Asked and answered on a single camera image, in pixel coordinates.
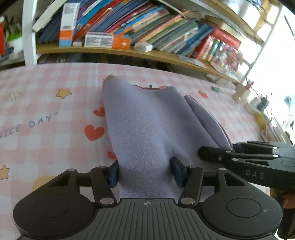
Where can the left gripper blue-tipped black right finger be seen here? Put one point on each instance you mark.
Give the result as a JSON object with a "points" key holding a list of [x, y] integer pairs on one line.
{"points": [[189, 179]]}

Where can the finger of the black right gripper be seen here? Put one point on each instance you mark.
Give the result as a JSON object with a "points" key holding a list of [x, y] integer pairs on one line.
{"points": [[221, 155]]}

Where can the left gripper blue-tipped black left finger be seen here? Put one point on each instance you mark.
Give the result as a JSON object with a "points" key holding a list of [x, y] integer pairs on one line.
{"points": [[103, 180]]}

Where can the lavender sweater with brown patch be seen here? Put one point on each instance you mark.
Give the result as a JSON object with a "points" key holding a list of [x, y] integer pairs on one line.
{"points": [[149, 127]]}

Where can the pink checkered tablecloth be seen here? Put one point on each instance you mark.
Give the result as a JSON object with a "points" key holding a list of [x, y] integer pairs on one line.
{"points": [[52, 119]]}

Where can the white charger adapter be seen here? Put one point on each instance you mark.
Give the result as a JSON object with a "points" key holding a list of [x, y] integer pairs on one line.
{"points": [[143, 47]]}

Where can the white orange flat box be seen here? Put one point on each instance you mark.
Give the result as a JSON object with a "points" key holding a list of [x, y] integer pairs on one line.
{"points": [[107, 40]]}

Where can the row of colourful books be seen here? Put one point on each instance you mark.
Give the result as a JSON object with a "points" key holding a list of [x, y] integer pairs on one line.
{"points": [[167, 29]]}

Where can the white orange upright box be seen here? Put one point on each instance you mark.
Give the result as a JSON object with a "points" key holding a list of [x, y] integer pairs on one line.
{"points": [[68, 23]]}

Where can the white leaning book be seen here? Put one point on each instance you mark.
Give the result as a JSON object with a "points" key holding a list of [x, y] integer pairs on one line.
{"points": [[50, 11]]}

